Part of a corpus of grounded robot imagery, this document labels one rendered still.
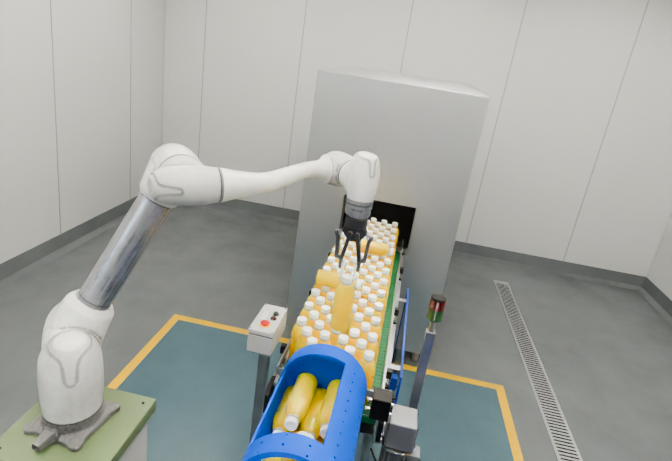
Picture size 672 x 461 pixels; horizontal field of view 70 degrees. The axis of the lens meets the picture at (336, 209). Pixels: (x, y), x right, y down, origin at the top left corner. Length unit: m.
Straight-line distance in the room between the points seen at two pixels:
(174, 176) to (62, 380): 0.60
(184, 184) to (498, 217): 4.96
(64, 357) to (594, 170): 5.48
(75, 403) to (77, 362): 0.12
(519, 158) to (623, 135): 1.08
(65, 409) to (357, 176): 1.04
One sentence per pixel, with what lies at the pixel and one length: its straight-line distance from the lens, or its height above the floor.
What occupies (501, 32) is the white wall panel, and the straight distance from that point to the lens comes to 5.65.
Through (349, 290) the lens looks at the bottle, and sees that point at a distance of 1.67.
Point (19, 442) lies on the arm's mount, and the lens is 1.66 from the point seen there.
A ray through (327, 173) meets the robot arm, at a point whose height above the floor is 1.75.
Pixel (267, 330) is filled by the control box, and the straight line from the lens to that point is 1.90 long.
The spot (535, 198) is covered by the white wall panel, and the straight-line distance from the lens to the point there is 5.96.
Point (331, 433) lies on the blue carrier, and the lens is 1.36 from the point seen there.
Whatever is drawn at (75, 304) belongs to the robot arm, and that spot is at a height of 1.33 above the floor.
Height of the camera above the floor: 2.16
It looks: 19 degrees down
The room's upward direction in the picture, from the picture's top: 9 degrees clockwise
